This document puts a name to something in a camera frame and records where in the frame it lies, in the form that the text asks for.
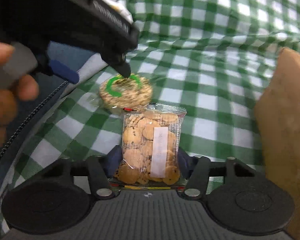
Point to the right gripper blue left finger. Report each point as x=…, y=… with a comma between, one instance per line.
x=112, y=163

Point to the brown cardboard box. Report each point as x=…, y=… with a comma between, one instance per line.
x=277, y=113

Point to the clear pack small cookies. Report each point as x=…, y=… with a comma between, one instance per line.
x=150, y=141

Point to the green white checkered cloth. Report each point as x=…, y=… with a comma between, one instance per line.
x=213, y=57

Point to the left human hand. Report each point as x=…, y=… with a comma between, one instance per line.
x=26, y=89

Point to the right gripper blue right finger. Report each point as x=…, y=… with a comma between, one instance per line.
x=186, y=163

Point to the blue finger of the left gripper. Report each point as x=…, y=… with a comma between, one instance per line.
x=121, y=67
x=56, y=68

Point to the round sesame cracker pack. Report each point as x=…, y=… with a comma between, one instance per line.
x=134, y=92

